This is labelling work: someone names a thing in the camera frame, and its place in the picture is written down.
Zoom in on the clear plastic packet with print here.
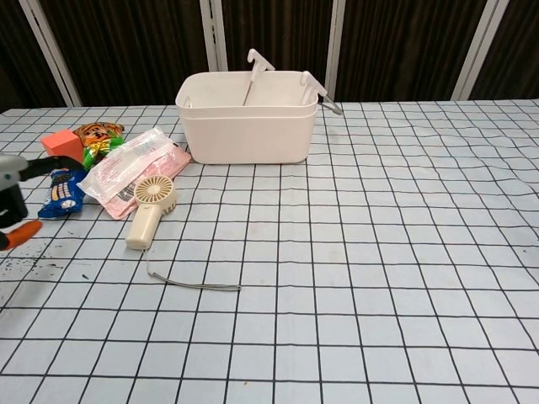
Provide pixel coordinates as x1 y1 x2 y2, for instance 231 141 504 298
77 125 174 202

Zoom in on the left robot hand black silver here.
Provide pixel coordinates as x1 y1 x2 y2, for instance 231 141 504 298
0 152 88 253

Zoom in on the cream handheld fan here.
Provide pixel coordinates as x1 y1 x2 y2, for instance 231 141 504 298
125 175 179 253

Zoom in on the white black grid tablecloth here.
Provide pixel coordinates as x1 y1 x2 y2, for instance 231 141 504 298
0 98 539 404

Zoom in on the white divider frame post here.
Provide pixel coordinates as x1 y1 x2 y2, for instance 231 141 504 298
18 0 82 108
451 0 511 103
199 0 229 72
325 0 347 104

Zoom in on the orange green snack bag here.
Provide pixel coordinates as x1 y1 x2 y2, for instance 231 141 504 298
74 122 126 172

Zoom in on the coral orange block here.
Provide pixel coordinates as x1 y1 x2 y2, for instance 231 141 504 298
40 129 83 163

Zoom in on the white hook with metal rod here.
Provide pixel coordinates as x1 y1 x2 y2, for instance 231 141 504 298
242 48 276 107
300 70 343 115

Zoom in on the white plastic storage bin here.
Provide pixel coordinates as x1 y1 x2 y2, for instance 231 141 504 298
180 108 317 166
175 70 319 119

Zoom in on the dark brown curtain panel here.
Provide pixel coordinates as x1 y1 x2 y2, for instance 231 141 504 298
469 0 539 103
341 0 499 104
217 0 339 103
0 0 72 114
38 0 221 108

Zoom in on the pink flat packet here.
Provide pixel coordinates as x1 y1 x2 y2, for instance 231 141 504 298
99 142 193 221

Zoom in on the blue snack bag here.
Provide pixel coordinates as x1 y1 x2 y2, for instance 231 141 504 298
37 167 88 221

